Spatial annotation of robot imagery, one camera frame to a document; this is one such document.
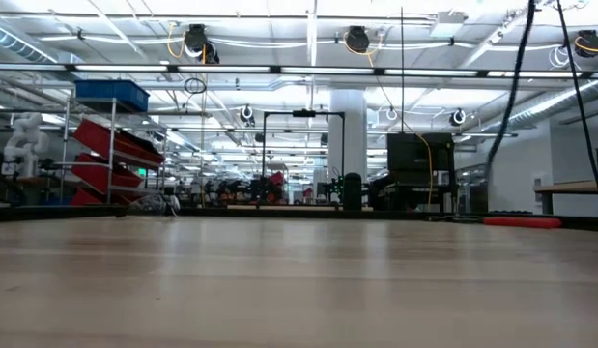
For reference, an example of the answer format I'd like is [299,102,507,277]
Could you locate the black cylinder stand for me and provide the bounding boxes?
[343,172,363,212]

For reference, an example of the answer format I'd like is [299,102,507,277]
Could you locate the white square column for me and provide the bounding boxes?
[328,89,369,204]

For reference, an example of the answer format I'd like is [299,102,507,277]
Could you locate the black monitor cart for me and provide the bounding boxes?
[370,132,457,212]

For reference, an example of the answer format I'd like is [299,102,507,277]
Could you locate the red plastic storage bin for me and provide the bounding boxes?
[71,153,144,194]
[70,188,107,208]
[73,119,165,169]

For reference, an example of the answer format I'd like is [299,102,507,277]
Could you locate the blue plastic storage bin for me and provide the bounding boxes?
[74,79,151,113]

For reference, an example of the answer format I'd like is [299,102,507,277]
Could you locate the metal shelf rack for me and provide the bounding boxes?
[56,96,170,208]

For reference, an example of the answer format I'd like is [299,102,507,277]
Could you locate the wooden table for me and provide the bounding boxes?
[533,179,598,217]

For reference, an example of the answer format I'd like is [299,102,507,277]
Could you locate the thin black slanted pole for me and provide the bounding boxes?
[556,0,598,218]

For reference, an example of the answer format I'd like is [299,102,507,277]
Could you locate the black background station frame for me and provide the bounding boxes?
[262,109,347,204]

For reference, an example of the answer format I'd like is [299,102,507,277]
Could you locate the yellow hanging cable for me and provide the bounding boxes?
[344,36,434,208]

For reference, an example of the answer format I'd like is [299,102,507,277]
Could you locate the hanging black cable loop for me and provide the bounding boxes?
[184,76,208,96]

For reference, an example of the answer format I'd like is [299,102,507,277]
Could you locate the black ceiling cable reel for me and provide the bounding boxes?
[575,29,598,59]
[185,23,221,65]
[344,26,372,55]

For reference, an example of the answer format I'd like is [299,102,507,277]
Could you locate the red-handled pliers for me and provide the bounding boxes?
[426,215,564,230]

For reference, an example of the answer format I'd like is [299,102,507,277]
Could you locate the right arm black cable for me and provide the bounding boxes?
[482,0,537,214]

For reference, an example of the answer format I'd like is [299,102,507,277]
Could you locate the black equipment with hose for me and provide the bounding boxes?
[0,152,32,209]

